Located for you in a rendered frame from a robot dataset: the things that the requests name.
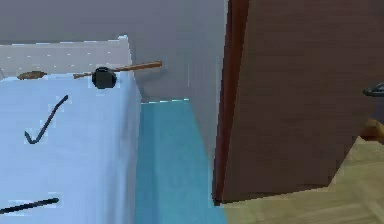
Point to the brown wooden baseball bat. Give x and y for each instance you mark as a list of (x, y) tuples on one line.
[(140, 67)]

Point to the black round ball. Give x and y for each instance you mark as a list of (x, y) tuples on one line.
[(104, 78)]

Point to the dark brown room door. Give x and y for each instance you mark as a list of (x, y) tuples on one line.
[(293, 100)]

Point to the black bent thin object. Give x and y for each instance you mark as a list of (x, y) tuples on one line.
[(46, 122)]

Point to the small brown oblong object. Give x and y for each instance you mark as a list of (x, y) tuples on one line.
[(30, 75)]

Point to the orange brown rounded object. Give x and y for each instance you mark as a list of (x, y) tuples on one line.
[(373, 130)]

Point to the black thin flat bar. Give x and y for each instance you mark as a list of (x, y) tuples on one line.
[(30, 205)]

